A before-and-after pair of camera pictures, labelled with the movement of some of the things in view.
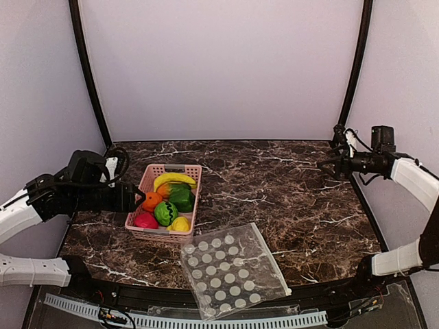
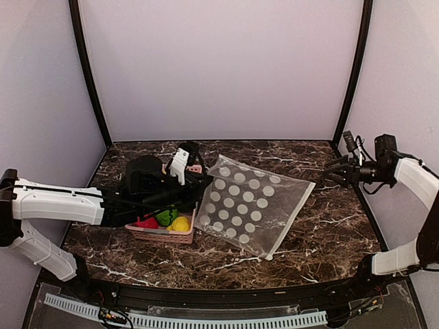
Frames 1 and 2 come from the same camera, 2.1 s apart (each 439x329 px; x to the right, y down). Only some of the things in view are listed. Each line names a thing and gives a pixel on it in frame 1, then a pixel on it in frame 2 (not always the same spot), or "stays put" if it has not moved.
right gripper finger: x=328 y=168 → x=335 y=177
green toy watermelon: x=165 y=212 stays put
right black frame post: x=339 y=132 stays put
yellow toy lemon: x=180 y=224 stays put
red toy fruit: x=146 y=220 stays put
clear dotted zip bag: x=232 y=273 → x=249 y=205
